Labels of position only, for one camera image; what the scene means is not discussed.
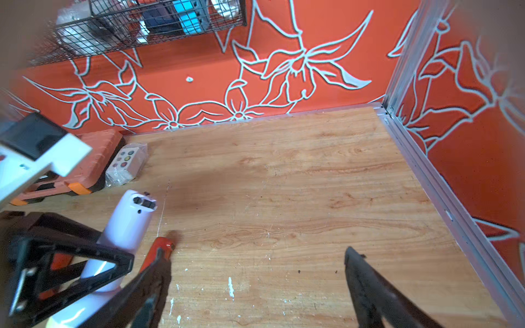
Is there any purple flashlight back row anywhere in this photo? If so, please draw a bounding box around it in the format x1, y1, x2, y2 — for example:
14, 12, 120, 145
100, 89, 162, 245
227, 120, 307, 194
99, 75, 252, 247
46, 190, 157, 327

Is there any orange tool case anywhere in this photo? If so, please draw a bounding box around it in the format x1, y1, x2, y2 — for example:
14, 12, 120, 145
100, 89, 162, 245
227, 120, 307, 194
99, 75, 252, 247
10, 129, 125, 206

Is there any light blue box in basket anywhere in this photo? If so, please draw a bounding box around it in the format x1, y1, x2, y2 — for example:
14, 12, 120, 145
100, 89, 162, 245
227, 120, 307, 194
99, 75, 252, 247
172, 0, 204, 35

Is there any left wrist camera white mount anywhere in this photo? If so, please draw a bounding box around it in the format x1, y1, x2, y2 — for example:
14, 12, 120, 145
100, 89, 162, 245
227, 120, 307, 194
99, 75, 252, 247
1, 113, 92, 208

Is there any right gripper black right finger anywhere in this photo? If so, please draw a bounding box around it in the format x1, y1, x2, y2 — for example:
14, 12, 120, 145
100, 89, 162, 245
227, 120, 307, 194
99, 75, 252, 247
345, 247, 441, 327

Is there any white bagged item in basket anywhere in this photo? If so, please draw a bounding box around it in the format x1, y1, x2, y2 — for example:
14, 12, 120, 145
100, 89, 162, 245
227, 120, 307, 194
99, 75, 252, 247
56, 1, 127, 56

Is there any black wire wall basket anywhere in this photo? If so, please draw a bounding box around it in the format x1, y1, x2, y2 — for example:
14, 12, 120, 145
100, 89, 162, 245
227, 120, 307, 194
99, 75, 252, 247
28, 0, 247, 66

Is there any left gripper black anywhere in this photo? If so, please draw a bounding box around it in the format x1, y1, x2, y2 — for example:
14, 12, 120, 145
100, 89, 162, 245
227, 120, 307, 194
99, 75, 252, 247
1, 211, 135, 327

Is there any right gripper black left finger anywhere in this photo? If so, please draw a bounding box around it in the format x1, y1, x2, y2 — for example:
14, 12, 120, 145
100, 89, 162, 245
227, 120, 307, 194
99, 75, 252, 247
81, 253, 172, 328

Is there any white button box in bag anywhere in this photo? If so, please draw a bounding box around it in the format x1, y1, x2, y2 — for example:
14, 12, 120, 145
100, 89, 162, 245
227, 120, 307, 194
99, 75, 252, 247
105, 143, 149, 187

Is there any red flashlight back row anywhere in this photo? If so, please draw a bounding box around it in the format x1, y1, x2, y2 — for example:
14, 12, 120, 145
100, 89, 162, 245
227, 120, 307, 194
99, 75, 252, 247
139, 236, 176, 273
39, 254, 73, 300

